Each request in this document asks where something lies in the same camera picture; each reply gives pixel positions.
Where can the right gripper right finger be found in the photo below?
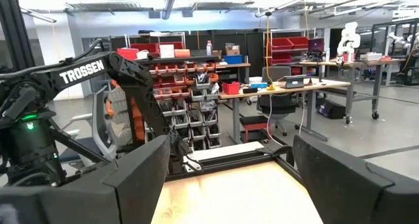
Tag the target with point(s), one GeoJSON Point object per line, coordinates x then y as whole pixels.
{"type": "Point", "coordinates": [343, 191]}

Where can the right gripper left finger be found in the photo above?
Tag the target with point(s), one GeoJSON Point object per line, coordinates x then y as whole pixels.
{"type": "Point", "coordinates": [131, 191]}

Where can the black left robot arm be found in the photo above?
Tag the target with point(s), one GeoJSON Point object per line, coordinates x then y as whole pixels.
{"type": "Point", "coordinates": [82, 71]}

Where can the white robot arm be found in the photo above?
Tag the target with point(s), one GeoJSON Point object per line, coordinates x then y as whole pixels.
{"type": "Point", "coordinates": [348, 40]}

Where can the orange object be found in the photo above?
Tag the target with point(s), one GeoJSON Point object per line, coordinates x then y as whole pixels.
{"type": "Point", "coordinates": [138, 122]}

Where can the grey office chair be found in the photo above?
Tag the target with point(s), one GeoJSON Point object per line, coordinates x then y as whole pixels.
{"type": "Point", "coordinates": [98, 125]}

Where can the black floor box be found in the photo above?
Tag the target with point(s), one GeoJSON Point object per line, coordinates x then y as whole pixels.
{"type": "Point", "coordinates": [330, 107]}

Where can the parts bin rack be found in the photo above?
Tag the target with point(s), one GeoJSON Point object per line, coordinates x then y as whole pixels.
{"type": "Point", "coordinates": [196, 116]}

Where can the black office chair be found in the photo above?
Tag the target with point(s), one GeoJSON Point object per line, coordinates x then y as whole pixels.
{"type": "Point", "coordinates": [278, 103]}

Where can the red black step stool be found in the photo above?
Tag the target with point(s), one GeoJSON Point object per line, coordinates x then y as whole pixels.
{"type": "Point", "coordinates": [253, 127]}

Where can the wooden top desk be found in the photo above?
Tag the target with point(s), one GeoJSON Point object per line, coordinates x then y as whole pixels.
{"type": "Point", "coordinates": [294, 85]}

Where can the grey tablet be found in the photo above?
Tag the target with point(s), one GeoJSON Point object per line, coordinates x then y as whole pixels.
{"type": "Point", "coordinates": [294, 81]}

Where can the rolling workbench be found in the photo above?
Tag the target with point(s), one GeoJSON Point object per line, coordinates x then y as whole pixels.
{"type": "Point", "coordinates": [376, 62]}

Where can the red plastic bin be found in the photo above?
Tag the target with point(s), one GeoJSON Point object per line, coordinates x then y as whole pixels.
{"type": "Point", "coordinates": [231, 88]}

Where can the red bin shelf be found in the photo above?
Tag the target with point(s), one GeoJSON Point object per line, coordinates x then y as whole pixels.
{"type": "Point", "coordinates": [288, 48]}

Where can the white bottle red cap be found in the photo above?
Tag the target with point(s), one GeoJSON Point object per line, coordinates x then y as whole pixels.
{"type": "Point", "coordinates": [209, 48]}

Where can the blue plastic bin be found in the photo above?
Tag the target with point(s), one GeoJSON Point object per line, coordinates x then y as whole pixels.
{"type": "Point", "coordinates": [233, 59]}

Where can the cardboard box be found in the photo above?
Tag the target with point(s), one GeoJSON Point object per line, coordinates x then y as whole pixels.
{"type": "Point", "coordinates": [232, 49]}

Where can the silver arm base bracket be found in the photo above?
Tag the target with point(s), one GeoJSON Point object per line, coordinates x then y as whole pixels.
{"type": "Point", "coordinates": [193, 163]}

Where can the black frame cell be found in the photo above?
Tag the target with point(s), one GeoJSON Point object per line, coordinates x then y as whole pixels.
{"type": "Point", "coordinates": [396, 22]}

